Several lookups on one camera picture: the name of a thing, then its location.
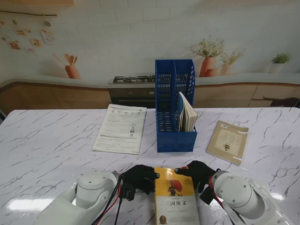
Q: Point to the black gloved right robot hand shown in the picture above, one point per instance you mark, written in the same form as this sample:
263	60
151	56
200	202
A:
200	173

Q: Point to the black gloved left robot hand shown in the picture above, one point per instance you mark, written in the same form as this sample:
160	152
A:
140	177

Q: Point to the yellow and white cover book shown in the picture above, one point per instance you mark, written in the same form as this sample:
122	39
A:
175	201

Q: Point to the light blue cover book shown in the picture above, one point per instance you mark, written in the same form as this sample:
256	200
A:
187	117

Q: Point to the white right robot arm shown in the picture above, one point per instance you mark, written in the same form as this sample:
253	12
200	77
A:
236	192

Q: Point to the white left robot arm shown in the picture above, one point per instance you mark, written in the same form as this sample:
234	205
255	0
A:
89	187

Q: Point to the beige cover book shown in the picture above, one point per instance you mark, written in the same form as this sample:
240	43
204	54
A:
227	143

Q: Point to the blue plastic file holder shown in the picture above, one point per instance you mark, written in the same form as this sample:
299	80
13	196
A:
175	140

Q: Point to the white printed worksheet booklet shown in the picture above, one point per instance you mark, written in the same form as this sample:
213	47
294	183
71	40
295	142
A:
119	126

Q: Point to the gas hob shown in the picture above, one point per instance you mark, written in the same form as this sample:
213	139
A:
133	79

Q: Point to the hanging white note card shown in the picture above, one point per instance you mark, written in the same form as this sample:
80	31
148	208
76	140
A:
48	36

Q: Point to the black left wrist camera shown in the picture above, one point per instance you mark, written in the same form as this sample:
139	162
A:
128	192

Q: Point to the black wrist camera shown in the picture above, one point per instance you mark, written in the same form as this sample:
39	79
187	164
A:
128	192
206	195

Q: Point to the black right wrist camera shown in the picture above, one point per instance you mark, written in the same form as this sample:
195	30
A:
206	195

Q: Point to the wooden hanging rail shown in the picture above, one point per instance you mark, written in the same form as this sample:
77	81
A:
28	13

